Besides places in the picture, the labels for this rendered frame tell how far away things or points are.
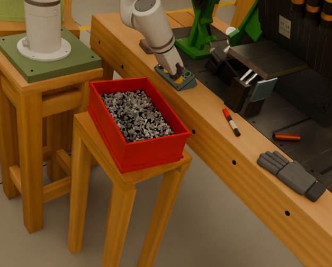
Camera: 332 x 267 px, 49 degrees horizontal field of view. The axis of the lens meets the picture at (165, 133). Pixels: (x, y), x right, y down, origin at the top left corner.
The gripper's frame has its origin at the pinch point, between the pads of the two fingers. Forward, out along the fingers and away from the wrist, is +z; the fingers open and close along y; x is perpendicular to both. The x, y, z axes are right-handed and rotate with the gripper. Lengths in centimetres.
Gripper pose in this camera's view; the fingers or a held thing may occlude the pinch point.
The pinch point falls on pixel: (175, 73)
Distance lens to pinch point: 127.2
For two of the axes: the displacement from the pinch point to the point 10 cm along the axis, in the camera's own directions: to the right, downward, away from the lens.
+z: 2.9, 4.7, 8.3
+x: 7.7, -6.3, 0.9
